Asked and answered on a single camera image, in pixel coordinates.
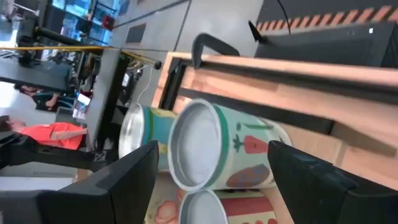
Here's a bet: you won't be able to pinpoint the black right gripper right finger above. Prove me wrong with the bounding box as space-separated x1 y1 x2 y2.
267 139 398 224

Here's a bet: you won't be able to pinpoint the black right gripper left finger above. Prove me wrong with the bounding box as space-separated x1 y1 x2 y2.
0 139 160 224

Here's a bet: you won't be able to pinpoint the red tomato label can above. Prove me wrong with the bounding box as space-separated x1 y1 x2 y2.
178 189 279 224

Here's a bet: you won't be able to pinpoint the teal yellow carrots can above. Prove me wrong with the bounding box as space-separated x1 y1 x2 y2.
118 102 178 172

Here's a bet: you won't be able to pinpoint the vegetable print can green rim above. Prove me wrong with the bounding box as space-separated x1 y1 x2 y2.
167 98 293 192

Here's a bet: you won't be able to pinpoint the person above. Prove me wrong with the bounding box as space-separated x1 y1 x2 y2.
0 114 121 174
14 82 68 113

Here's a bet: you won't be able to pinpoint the black mat two striped edges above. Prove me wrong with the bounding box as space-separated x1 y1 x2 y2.
254 0 398 35

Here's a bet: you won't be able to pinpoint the wooden shelf black metal frame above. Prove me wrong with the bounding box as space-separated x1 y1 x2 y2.
167 86 398 224

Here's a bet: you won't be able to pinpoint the black metal rig frame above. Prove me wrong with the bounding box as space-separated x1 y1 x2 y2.
158 57 398 105

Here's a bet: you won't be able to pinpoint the blue glass window wall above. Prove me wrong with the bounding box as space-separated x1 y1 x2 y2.
51 0 113 44

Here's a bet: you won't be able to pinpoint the long black hanging cable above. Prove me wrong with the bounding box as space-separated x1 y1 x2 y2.
275 0 292 35

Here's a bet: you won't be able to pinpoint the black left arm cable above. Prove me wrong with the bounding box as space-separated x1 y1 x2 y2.
192 32 241 70

